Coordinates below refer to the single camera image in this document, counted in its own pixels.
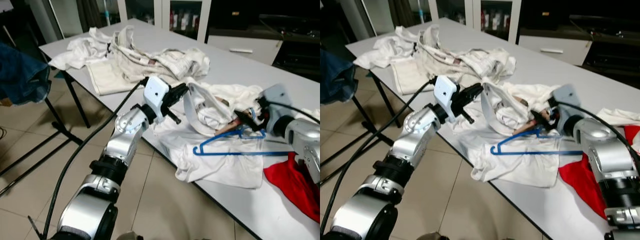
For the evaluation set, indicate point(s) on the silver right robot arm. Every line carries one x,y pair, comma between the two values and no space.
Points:
605,155
305,140

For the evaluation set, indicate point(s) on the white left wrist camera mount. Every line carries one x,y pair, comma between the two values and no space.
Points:
156,95
445,95

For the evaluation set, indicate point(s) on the white glass-door cabinet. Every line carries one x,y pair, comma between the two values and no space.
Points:
472,15
162,15

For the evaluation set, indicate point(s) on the grey curtain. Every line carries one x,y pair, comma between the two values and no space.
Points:
402,12
92,12

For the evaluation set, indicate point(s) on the white red-printed cup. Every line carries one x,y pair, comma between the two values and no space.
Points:
174,20
185,21
196,22
506,22
496,21
484,20

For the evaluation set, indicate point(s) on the dark robot foot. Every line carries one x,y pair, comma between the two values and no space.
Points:
129,236
429,236

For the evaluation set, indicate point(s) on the white drawer front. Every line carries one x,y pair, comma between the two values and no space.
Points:
245,50
555,50

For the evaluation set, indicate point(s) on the black clothes rack stand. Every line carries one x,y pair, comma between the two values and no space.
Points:
60,130
367,130

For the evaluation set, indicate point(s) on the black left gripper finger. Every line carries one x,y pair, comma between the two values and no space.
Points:
474,98
181,98
474,89
181,89

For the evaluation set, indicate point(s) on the white printed sweatshirt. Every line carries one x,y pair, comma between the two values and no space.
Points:
515,167
220,167

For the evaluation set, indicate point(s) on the dark television stand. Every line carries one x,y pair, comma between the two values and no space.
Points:
615,50
300,50

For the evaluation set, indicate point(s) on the blue denim skirt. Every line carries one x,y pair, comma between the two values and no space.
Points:
337,77
22,75

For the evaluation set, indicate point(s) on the red white-striped garment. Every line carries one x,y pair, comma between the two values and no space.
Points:
295,185
585,185

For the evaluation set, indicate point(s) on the black speaker with gold badge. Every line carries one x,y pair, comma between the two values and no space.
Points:
547,12
235,12

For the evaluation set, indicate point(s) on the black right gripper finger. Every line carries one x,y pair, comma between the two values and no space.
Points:
540,118
244,119

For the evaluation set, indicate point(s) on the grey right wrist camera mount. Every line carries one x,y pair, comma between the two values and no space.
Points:
275,107
565,107

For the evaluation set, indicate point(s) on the white hooded jacket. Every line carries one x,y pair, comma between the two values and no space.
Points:
382,50
80,50

